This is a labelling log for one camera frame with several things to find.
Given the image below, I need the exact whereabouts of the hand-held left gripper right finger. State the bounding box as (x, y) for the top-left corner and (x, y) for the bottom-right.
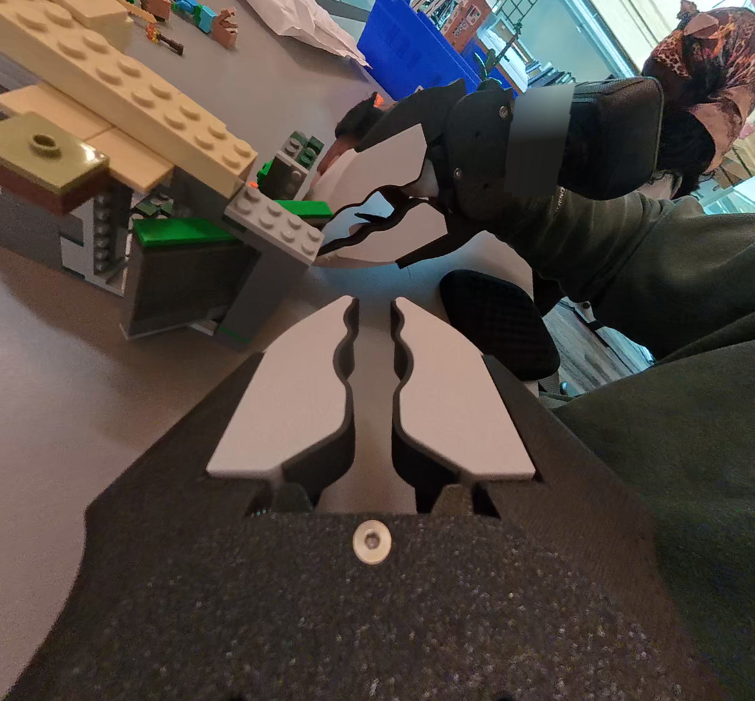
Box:
(389, 297), (538, 485)

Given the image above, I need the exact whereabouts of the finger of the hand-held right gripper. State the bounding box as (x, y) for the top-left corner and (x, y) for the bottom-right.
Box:
(320, 202), (450, 269)
(311, 124), (440, 225)

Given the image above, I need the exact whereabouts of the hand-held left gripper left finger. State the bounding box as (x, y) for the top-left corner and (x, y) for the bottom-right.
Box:
(205, 295), (361, 480)

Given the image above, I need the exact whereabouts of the brick building model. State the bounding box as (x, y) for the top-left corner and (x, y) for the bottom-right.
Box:
(0, 0), (334, 354)

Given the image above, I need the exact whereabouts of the person's right forearm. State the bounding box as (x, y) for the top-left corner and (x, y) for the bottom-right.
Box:
(490, 190), (755, 360)

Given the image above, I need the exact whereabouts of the person's right hand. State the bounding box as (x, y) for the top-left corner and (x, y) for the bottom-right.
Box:
(317, 137), (355, 178)

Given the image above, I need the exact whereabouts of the black mesh office chair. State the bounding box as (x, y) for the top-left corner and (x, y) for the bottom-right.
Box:
(439, 269), (562, 384)

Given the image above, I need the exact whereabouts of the blue plastic bin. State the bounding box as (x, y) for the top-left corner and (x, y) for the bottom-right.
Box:
(357, 0), (481, 101)

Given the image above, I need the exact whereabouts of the small brick torch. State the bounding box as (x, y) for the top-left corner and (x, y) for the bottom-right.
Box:
(146, 22), (185, 57)

